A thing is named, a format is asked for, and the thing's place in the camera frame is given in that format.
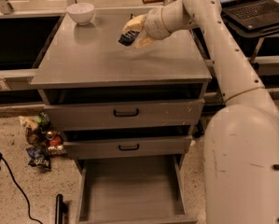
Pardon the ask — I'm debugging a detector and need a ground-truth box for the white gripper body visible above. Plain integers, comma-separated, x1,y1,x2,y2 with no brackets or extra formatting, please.
145,7,171,40

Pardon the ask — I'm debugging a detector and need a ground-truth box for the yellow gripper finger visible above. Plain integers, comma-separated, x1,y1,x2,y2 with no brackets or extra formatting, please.
134,32,154,49
122,15,146,34

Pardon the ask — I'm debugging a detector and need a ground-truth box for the blue rxbar snack bar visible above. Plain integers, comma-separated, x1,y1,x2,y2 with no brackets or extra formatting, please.
119,30,139,46

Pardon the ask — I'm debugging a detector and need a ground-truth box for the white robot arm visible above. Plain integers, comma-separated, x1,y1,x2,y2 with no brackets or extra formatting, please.
122,0,279,224

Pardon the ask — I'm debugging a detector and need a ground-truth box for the grey drawer cabinet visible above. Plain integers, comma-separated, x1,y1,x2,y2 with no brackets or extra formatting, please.
30,7,213,163

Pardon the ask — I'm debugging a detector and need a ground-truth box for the grey top drawer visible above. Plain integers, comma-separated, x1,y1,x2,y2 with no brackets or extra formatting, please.
45,99,204,131

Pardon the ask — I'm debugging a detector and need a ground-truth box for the grey middle drawer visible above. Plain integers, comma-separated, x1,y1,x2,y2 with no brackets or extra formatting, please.
64,135,192,160

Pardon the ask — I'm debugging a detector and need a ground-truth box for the grey open bottom drawer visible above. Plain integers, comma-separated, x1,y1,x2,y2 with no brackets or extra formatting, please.
77,155,197,224

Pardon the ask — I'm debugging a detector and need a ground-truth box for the white bowl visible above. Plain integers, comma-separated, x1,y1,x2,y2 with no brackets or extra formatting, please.
66,3,95,25

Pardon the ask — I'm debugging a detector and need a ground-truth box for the black open laptop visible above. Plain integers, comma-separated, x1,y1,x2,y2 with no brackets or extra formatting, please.
219,0,279,31

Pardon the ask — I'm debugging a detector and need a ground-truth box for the black laptop stand table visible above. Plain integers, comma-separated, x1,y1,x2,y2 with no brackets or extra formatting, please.
222,2,279,79

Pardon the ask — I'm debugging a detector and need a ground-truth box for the pile of snack packets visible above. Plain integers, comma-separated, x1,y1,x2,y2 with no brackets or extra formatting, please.
19,112,66,156

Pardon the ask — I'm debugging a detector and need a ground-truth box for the dark blue snack bag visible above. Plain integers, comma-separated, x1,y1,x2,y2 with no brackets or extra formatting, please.
26,147,51,170

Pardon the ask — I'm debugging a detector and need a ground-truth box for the black power cable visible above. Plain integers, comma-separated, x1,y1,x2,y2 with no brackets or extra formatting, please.
1,158,44,224

